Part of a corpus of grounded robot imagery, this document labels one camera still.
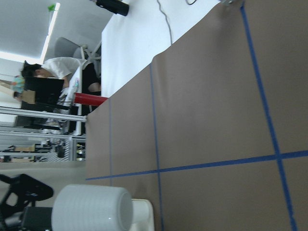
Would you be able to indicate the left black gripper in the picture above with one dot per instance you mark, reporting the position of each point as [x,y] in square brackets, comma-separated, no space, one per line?
[18,210]

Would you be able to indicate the grey plastic cup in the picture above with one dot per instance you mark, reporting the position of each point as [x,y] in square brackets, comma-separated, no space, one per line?
[92,208]

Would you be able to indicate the cream plastic tray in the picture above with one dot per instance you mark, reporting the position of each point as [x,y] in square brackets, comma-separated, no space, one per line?
[143,215]

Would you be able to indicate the black monitor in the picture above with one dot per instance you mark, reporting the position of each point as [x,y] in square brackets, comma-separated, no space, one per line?
[47,90]

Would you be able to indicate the red cylinder tube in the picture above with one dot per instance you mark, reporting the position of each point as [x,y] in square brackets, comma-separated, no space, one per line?
[87,99]

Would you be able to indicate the person in white shirt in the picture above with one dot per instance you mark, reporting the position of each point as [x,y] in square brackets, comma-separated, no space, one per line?
[64,68]

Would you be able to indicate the black bottle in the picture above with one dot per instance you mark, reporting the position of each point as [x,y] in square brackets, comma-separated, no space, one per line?
[114,6]

